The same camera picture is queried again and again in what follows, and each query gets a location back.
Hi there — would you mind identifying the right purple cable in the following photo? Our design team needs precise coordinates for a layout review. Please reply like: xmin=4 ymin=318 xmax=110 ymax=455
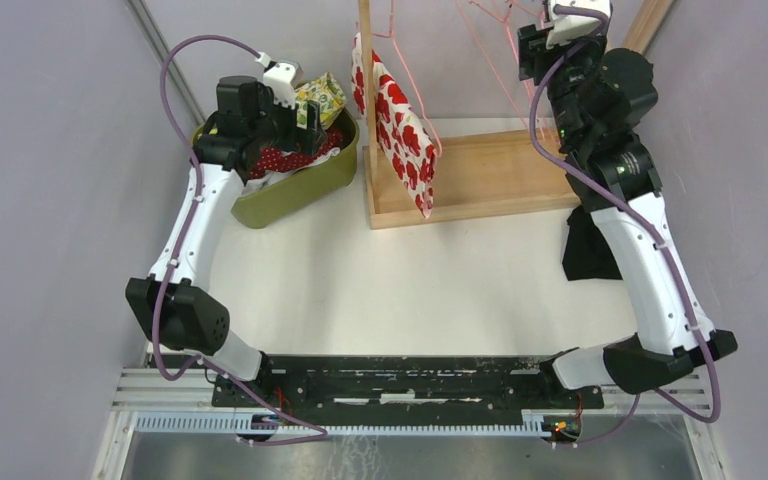
xmin=528 ymin=5 xmax=723 ymax=446

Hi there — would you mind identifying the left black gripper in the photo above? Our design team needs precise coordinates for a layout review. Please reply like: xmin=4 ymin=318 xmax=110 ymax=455
xmin=249 ymin=86 xmax=327 ymax=158

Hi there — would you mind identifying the green plastic basket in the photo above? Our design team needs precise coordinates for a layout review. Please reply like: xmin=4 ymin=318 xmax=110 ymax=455
xmin=182 ymin=108 xmax=357 ymax=229

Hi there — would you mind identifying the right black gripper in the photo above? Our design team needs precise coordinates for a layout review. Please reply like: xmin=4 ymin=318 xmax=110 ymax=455
xmin=518 ymin=21 xmax=609 ymax=148

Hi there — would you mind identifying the yellow floral print garment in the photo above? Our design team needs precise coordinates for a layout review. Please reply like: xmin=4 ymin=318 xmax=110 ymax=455
xmin=295 ymin=72 xmax=347 ymax=130

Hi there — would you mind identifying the black garment with flower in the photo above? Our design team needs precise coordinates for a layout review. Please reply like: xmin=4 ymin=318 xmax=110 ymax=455
xmin=562 ymin=205 xmax=622 ymax=281

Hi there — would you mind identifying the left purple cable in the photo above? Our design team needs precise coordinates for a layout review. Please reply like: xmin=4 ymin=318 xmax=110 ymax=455
xmin=152 ymin=34 xmax=330 ymax=446

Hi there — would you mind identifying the red poppy print garment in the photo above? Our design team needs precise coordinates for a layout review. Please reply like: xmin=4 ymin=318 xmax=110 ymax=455
xmin=372 ymin=54 xmax=438 ymax=219

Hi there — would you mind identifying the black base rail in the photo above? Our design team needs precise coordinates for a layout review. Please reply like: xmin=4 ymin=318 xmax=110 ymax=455
xmin=248 ymin=354 xmax=605 ymax=428

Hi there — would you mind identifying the wooden clothes rack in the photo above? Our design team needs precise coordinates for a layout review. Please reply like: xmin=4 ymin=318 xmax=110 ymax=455
xmin=356 ymin=0 xmax=678 ymax=232

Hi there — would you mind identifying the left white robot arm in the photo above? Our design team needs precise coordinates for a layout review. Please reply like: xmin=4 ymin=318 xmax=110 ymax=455
xmin=125 ymin=74 xmax=327 ymax=407

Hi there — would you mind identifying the white garment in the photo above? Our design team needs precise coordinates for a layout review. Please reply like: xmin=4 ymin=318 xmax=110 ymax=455
xmin=240 ymin=147 xmax=341 ymax=197

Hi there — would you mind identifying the purple cable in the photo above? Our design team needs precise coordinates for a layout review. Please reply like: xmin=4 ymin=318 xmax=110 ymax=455
xmin=528 ymin=5 xmax=723 ymax=446
xmin=152 ymin=34 xmax=330 ymax=446

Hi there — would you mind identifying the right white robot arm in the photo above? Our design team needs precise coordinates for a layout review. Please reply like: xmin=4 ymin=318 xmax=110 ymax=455
xmin=517 ymin=22 xmax=738 ymax=408

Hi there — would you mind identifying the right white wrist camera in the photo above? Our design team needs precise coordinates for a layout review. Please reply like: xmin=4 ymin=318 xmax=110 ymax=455
xmin=544 ymin=0 xmax=613 ymax=49

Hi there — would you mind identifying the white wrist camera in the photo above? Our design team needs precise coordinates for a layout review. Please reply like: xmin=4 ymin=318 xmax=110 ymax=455
xmin=262 ymin=60 xmax=303 ymax=110
xmin=544 ymin=0 xmax=613 ymax=49

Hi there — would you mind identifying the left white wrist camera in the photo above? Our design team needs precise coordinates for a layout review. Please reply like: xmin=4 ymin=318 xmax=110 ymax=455
xmin=262 ymin=60 xmax=303 ymax=110

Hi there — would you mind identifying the white slotted cable duct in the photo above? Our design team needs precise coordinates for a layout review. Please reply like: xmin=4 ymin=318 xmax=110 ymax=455
xmin=134 ymin=411 xmax=558 ymax=439

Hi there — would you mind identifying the dark red polka-dot garment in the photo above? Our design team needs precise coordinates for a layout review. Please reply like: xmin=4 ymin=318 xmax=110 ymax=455
xmin=250 ymin=127 xmax=344 ymax=179

